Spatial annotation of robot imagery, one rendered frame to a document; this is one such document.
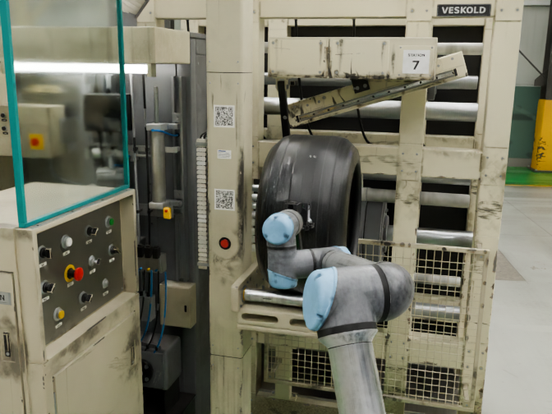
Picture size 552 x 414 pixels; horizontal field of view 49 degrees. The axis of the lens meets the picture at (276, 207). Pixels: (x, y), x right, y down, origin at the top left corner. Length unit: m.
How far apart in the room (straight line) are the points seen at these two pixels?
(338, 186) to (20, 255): 0.93
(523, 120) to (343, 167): 9.64
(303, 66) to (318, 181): 0.55
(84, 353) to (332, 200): 0.87
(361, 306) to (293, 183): 0.80
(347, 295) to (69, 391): 1.01
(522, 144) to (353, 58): 9.40
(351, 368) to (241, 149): 1.10
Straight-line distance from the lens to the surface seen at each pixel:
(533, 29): 11.53
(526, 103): 11.45
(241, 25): 2.05
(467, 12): 2.52
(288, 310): 2.08
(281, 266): 1.52
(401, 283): 1.19
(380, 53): 2.21
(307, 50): 2.25
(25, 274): 1.68
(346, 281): 1.15
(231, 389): 2.37
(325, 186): 1.85
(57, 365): 1.82
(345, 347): 1.14
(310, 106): 2.39
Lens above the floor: 1.68
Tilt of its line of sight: 13 degrees down
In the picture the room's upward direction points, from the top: 1 degrees clockwise
